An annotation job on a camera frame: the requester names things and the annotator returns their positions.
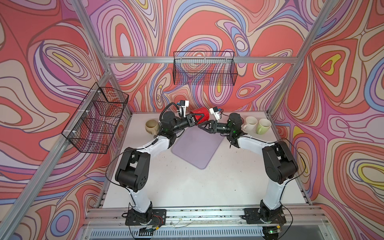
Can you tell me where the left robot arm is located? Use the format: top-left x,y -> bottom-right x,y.
115,101 -> 210,221

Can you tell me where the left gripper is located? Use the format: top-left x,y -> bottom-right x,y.
170,115 -> 204,135

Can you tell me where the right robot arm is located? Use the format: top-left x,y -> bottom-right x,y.
198,113 -> 299,223

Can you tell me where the light green mug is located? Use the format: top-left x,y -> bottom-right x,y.
256,119 -> 272,135

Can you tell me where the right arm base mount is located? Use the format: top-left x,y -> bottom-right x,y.
241,206 -> 287,225

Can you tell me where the black wire basket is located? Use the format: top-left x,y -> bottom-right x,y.
62,83 -> 129,154
173,50 -> 238,86

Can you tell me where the red mug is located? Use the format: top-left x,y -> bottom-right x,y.
191,107 -> 210,125

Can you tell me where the black wire basket left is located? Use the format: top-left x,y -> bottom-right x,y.
62,83 -> 129,154

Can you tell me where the white mug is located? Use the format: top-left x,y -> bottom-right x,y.
242,116 -> 258,133

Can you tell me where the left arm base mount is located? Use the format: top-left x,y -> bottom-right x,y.
122,209 -> 167,227

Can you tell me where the lilac plastic tray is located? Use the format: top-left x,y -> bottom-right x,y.
172,127 -> 224,170

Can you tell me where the black wire basket back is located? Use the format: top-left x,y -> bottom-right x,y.
173,50 -> 238,86

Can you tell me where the aluminium front rail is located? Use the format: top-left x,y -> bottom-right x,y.
80,205 -> 337,240

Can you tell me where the beige speckled mug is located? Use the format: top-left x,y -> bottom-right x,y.
145,119 -> 160,136

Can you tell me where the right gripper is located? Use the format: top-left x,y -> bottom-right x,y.
198,120 -> 234,134

